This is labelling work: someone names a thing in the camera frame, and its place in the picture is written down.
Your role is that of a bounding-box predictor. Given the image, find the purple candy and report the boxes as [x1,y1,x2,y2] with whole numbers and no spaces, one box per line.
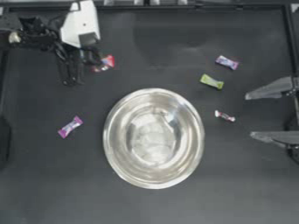
[215,54,241,71]

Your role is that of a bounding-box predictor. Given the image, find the black white red candy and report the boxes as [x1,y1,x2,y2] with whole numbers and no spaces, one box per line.
[214,109,237,123]

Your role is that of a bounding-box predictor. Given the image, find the green candy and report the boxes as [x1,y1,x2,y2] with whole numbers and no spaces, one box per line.
[201,73,226,90]

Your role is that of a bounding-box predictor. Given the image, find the magenta candy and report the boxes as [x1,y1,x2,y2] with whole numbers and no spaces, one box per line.
[58,115,85,139]

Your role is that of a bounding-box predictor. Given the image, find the steel bowl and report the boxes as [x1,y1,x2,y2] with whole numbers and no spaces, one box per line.
[102,87,206,190]

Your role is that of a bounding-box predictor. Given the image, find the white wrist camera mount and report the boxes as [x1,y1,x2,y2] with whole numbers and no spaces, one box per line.
[61,0,102,49]

